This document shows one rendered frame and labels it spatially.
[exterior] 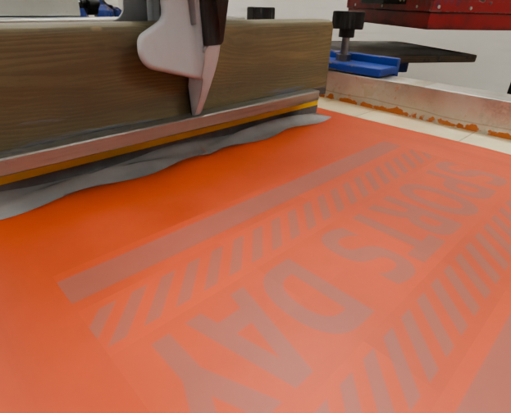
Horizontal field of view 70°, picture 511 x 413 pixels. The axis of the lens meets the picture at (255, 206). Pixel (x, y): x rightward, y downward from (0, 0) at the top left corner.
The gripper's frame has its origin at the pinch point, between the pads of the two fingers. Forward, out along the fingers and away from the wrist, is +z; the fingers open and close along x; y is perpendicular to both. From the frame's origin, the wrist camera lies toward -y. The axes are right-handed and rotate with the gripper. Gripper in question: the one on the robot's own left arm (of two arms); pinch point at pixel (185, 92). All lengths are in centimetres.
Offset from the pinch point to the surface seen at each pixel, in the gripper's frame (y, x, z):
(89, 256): 12.9, 9.6, 4.8
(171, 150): 2.5, 0.9, 4.2
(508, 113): -25.6, 17.8, 2.3
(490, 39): -200, -33, 6
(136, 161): 5.6, 0.9, 4.4
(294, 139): -8.7, 4.7, 4.8
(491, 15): -102, -8, -5
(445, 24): -91, -15, -3
